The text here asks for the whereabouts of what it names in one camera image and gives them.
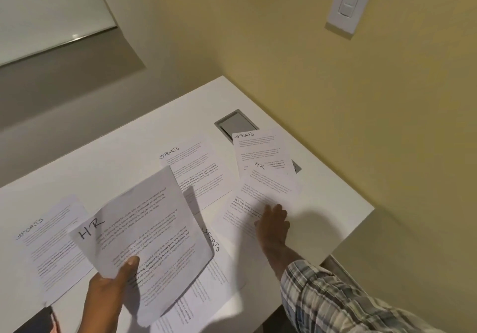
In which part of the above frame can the person's left hand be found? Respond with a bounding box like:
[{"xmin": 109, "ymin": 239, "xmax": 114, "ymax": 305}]
[{"xmin": 78, "ymin": 255, "xmax": 141, "ymax": 333}]

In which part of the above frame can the person's right hand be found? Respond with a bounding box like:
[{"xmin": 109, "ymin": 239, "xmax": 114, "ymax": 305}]
[{"xmin": 254, "ymin": 203, "xmax": 295, "ymax": 266}]

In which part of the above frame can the white text paper sheet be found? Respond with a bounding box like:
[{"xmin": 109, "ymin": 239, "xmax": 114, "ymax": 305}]
[
  {"xmin": 232, "ymin": 127, "xmax": 295, "ymax": 180},
  {"xmin": 210, "ymin": 159, "xmax": 303, "ymax": 255},
  {"xmin": 14, "ymin": 194, "xmax": 94, "ymax": 304},
  {"xmin": 149, "ymin": 213, "xmax": 248, "ymax": 333},
  {"xmin": 158, "ymin": 133, "xmax": 239, "ymax": 210},
  {"xmin": 68, "ymin": 165, "xmax": 215, "ymax": 328}
]

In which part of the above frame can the black expanding folder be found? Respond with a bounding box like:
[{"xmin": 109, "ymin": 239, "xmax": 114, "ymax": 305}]
[{"xmin": 20, "ymin": 306, "xmax": 60, "ymax": 333}]

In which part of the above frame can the person's right forearm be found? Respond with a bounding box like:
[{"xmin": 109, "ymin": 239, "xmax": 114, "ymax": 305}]
[{"xmin": 266, "ymin": 252, "xmax": 306, "ymax": 281}]

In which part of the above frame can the plaid shirt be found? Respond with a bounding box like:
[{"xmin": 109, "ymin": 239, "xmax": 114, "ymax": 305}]
[{"xmin": 279, "ymin": 258, "xmax": 448, "ymax": 333}]

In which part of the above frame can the grey table cable hatch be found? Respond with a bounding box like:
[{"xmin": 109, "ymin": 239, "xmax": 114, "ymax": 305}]
[{"xmin": 214, "ymin": 109, "xmax": 303, "ymax": 175}]

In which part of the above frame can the white wall board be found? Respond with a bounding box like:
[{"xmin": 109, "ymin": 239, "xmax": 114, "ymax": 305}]
[{"xmin": 0, "ymin": 0, "xmax": 119, "ymax": 67}]

